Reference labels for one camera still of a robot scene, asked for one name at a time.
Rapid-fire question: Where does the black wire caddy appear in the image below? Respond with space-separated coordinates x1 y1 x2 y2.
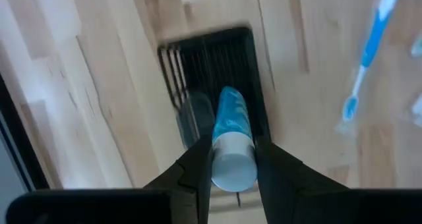
157 26 272 151

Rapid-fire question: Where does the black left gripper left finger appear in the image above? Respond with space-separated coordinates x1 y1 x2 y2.
5 134 214 224

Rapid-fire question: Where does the blue tube with white cap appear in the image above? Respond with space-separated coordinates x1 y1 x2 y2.
210 86 258 194

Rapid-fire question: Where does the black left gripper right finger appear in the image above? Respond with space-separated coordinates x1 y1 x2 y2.
255 136 422 224

